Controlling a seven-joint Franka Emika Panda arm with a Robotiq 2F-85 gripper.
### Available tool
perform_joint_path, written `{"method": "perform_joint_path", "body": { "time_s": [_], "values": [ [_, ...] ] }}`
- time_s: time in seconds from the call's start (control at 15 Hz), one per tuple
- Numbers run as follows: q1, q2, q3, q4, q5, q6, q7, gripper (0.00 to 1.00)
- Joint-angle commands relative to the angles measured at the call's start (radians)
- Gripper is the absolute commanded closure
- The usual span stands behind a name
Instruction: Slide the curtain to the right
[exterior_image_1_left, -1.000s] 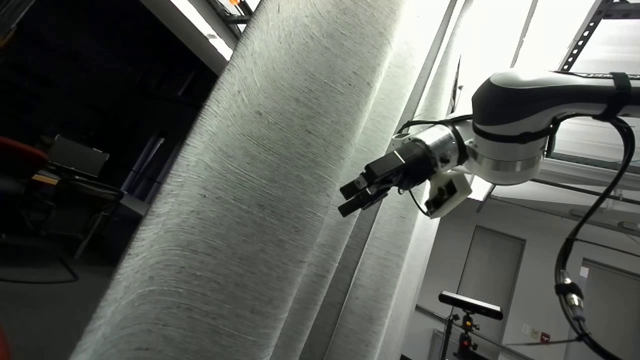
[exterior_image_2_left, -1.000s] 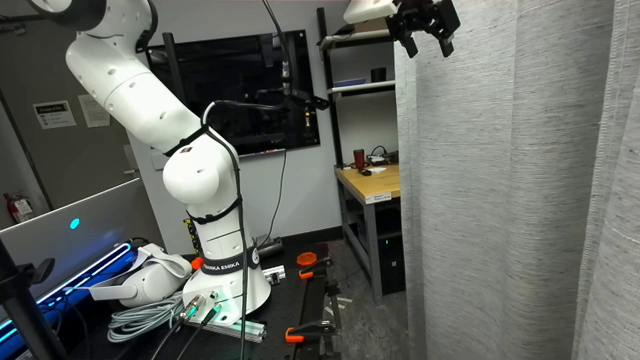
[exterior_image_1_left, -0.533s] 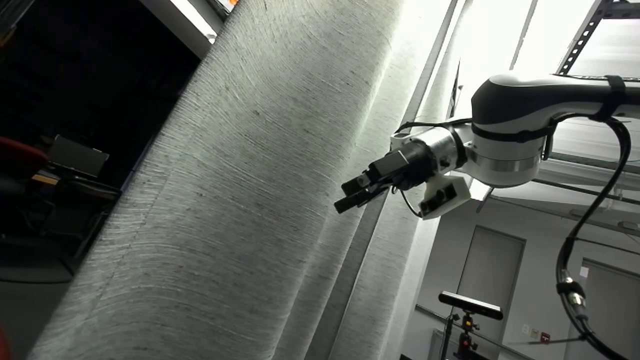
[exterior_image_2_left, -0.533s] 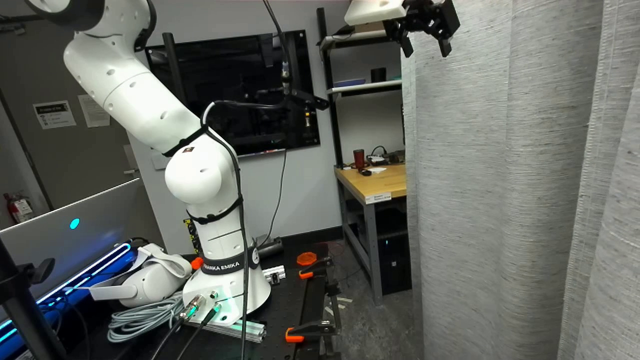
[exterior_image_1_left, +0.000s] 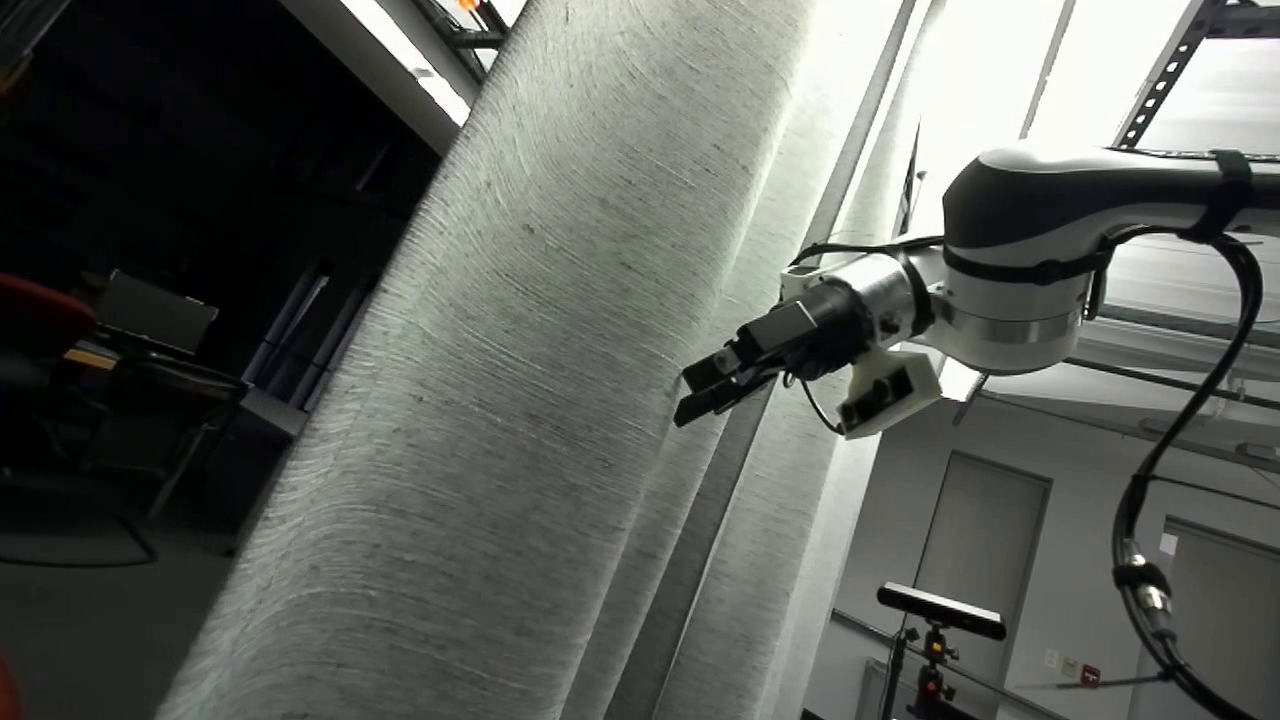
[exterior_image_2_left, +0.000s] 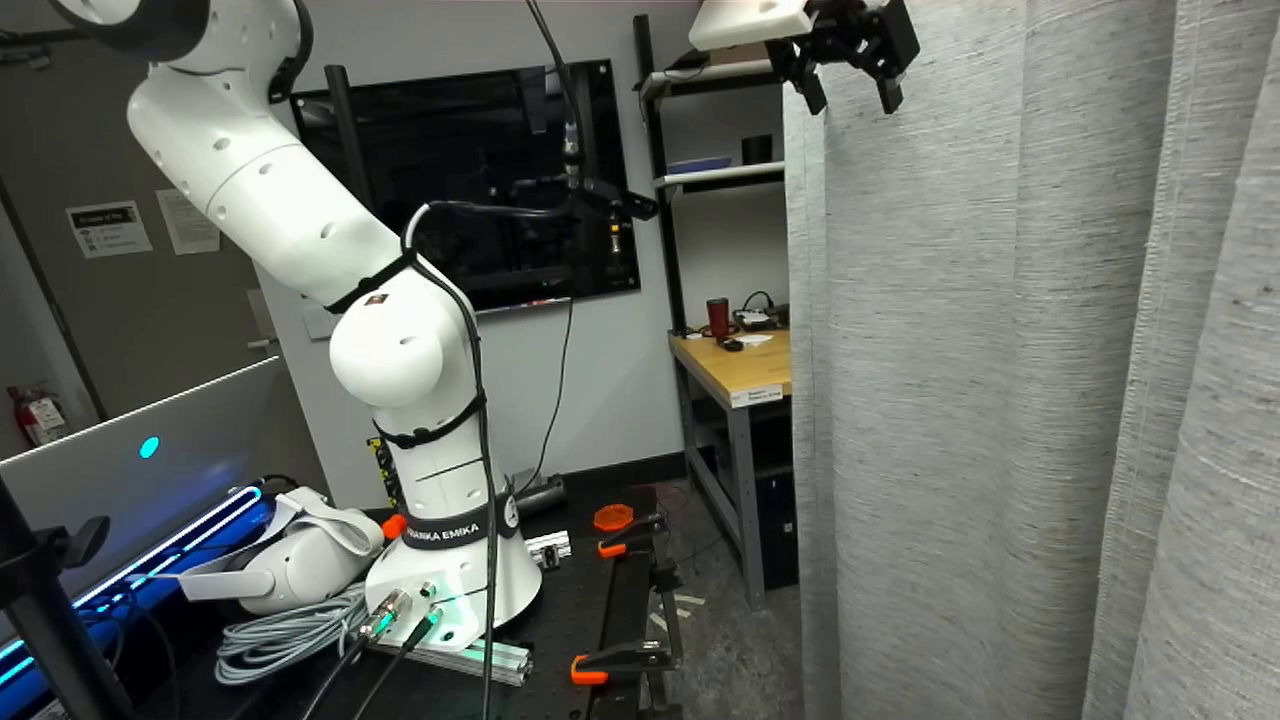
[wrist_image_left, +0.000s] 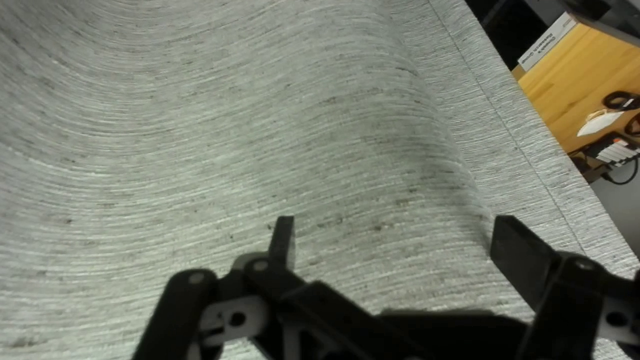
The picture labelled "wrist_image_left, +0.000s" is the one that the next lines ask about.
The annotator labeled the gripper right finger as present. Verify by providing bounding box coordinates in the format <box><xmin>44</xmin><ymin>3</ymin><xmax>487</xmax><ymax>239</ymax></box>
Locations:
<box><xmin>489</xmin><ymin>215</ymin><xmax>640</xmax><ymax>360</ymax></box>

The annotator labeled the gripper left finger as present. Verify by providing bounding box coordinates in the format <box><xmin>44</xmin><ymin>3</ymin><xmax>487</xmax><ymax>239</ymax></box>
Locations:
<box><xmin>131</xmin><ymin>215</ymin><xmax>401</xmax><ymax>360</ymax></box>

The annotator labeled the black cable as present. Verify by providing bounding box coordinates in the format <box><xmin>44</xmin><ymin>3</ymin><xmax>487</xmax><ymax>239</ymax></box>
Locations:
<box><xmin>602</xmin><ymin>90</ymin><xmax>640</xmax><ymax>112</ymax></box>

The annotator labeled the wooden desk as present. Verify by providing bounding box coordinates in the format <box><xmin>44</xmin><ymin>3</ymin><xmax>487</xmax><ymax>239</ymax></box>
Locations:
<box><xmin>511</xmin><ymin>22</ymin><xmax>640</xmax><ymax>182</ymax></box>

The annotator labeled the white label sign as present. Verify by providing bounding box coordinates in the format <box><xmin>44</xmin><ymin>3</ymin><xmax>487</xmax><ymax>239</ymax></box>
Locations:
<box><xmin>517</xmin><ymin>12</ymin><xmax>580</xmax><ymax>73</ymax></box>

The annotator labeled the white paper sheet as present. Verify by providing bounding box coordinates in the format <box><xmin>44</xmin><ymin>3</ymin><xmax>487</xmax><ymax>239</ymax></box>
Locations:
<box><xmin>576</xmin><ymin>109</ymin><xmax>626</xmax><ymax>138</ymax></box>

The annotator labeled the white power strip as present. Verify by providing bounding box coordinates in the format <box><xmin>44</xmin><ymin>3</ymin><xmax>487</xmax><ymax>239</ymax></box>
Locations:
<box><xmin>592</xmin><ymin>138</ymin><xmax>640</xmax><ymax>168</ymax></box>

